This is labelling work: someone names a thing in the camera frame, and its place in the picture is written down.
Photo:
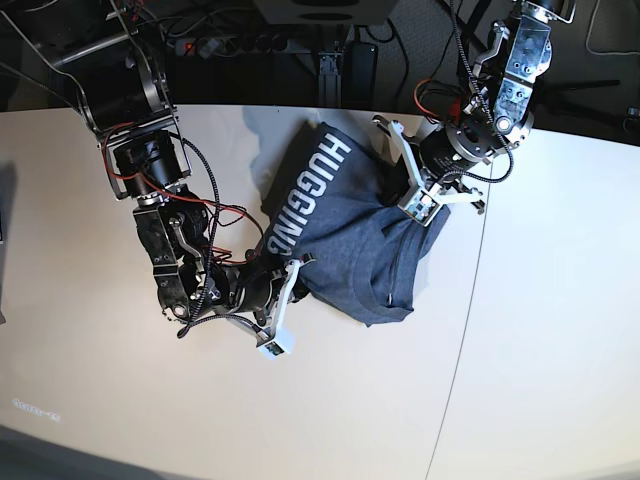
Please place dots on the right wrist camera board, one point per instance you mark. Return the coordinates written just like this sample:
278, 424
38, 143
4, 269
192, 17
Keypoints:
280, 343

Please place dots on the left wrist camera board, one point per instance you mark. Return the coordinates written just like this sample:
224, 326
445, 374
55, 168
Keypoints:
419, 205

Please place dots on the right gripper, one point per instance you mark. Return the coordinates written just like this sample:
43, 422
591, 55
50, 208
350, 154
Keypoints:
263, 288

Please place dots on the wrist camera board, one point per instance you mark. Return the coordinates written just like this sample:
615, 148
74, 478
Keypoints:
419, 205
280, 343

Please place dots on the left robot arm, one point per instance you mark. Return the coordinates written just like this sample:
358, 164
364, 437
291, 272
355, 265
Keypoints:
487, 115

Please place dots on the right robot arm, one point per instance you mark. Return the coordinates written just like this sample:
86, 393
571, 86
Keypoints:
113, 68

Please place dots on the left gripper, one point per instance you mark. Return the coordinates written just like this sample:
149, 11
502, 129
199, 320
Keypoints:
447, 156

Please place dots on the white table label sticker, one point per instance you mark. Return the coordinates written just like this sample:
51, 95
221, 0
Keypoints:
31, 409

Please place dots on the black tripod stand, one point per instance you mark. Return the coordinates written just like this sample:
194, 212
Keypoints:
554, 98

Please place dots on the aluminium frame post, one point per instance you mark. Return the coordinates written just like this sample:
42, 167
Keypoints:
329, 80

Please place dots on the blue grey T-shirt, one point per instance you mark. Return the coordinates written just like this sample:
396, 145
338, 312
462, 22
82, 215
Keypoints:
325, 200

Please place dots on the grey speaker box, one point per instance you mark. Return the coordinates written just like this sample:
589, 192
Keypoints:
365, 12

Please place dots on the black power adapter box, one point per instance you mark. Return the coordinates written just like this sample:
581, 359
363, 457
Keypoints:
359, 75

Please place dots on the white power strip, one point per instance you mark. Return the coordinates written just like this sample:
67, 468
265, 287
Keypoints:
234, 46

